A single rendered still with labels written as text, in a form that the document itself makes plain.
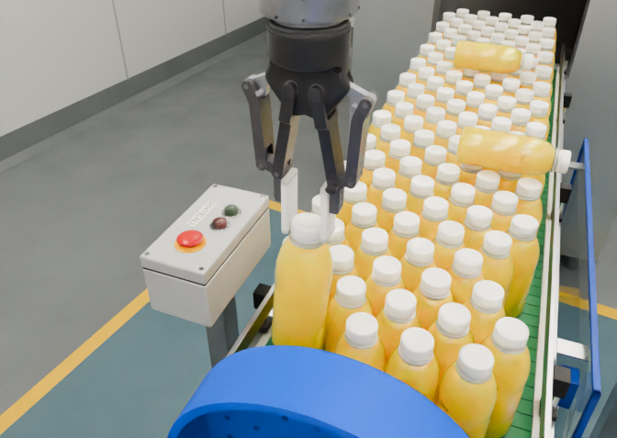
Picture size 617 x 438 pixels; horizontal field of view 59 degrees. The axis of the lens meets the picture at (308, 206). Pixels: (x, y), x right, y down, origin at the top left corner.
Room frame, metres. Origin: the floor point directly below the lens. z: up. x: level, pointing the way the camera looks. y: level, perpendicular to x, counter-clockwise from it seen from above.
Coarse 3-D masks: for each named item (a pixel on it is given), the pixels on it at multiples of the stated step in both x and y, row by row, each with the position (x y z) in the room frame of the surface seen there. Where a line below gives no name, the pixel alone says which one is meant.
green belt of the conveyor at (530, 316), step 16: (544, 192) 1.04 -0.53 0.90; (544, 208) 0.97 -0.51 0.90; (544, 224) 0.92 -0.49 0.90; (528, 304) 0.69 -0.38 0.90; (528, 320) 0.65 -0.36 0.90; (528, 384) 0.52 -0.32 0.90; (528, 400) 0.49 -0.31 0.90; (528, 416) 0.47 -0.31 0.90; (512, 432) 0.44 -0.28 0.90; (528, 432) 0.44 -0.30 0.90
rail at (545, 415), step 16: (560, 64) 1.69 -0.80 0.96; (560, 80) 1.53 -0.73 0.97; (560, 96) 1.39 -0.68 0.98; (560, 112) 1.29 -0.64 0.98; (560, 128) 1.20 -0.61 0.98; (560, 144) 1.12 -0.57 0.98; (544, 336) 0.56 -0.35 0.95; (544, 352) 0.53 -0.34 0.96; (544, 368) 0.50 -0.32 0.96; (544, 384) 0.47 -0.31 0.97; (544, 400) 0.44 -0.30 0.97; (544, 416) 0.41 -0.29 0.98; (544, 432) 0.39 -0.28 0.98
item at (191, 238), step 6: (180, 234) 0.60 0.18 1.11; (186, 234) 0.60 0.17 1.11; (192, 234) 0.60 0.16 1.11; (198, 234) 0.60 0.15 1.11; (180, 240) 0.59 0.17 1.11; (186, 240) 0.59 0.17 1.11; (192, 240) 0.59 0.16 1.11; (198, 240) 0.59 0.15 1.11; (186, 246) 0.58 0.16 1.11; (192, 246) 0.58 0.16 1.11
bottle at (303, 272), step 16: (288, 240) 0.49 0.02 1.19; (288, 256) 0.47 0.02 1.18; (304, 256) 0.47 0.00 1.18; (320, 256) 0.47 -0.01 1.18; (288, 272) 0.47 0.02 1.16; (304, 272) 0.46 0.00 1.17; (320, 272) 0.47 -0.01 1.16; (288, 288) 0.46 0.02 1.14; (304, 288) 0.46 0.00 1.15; (320, 288) 0.46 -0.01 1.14; (288, 304) 0.46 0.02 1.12; (304, 304) 0.46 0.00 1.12; (320, 304) 0.46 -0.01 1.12; (272, 320) 0.48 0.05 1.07; (288, 320) 0.46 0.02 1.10; (304, 320) 0.45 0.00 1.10; (320, 320) 0.47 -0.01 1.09; (272, 336) 0.47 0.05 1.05; (288, 336) 0.46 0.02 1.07; (304, 336) 0.45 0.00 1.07; (320, 336) 0.47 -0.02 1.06
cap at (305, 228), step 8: (296, 216) 0.50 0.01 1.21; (304, 216) 0.51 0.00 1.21; (312, 216) 0.51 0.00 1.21; (296, 224) 0.49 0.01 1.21; (304, 224) 0.49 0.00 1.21; (312, 224) 0.49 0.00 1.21; (296, 232) 0.48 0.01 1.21; (304, 232) 0.48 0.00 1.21; (312, 232) 0.48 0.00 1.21; (296, 240) 0.48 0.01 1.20; (304, 240) 0.48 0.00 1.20; (312, 240) 0.48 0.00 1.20
